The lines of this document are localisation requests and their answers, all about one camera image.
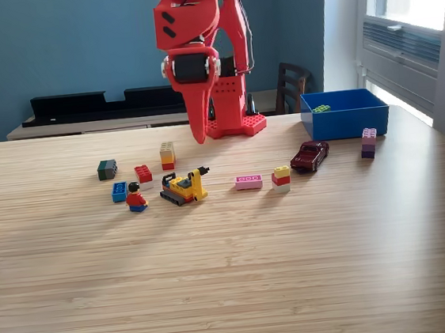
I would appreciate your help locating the toy figure red shirt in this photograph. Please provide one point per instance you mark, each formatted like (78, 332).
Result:
(135, 199)

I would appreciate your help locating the dark green grey brick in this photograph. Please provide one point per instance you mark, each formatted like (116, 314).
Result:
(106, 170)

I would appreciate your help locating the yellow red white brick stack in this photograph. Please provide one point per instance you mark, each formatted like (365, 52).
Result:
(281, 180)

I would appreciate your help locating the dark wooden chair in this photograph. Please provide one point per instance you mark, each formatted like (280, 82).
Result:
(289, 84)

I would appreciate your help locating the pink purple brick stack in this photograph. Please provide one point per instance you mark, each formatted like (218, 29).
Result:
(368, 145)

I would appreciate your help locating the black cone plug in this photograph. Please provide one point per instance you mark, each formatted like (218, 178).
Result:
(252, 105)

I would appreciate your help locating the dark red toy car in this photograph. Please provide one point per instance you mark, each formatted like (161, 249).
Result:
(309, 156)

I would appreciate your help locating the blue plastic bin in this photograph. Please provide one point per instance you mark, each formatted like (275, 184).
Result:
(345, 123)

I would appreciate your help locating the yellow toy digger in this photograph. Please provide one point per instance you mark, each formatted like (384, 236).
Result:
(183, 188)

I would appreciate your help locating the blue brick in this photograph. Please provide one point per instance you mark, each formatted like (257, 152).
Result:
(118, 192)

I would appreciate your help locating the pink flat brick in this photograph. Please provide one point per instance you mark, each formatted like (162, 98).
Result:
(249, 181)

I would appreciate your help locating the grey window vent unit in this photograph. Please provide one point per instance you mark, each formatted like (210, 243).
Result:
(403, 64)

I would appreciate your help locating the tan yellow red brick stack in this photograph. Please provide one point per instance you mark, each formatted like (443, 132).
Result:
(167, 156)

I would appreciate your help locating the green brick stack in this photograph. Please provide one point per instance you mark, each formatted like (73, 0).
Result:
(321, 108)

